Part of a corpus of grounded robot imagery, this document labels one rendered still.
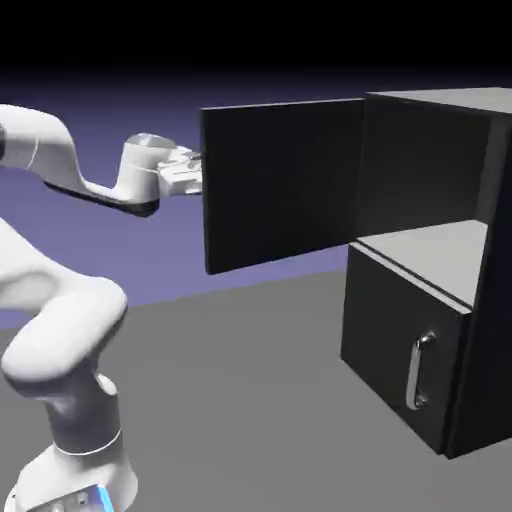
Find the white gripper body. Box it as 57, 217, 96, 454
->
156, 146, 204, 198

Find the dark grey door with handle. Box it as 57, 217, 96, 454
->
340, 242, 474, 458

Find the dark grey hinged cabinet door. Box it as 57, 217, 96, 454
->
199, 97, 367, 276

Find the dark grey cabinet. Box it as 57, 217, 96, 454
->
340, 86, 512, 460

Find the curved silver metal handle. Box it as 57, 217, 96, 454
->
405, 331, 438, 412

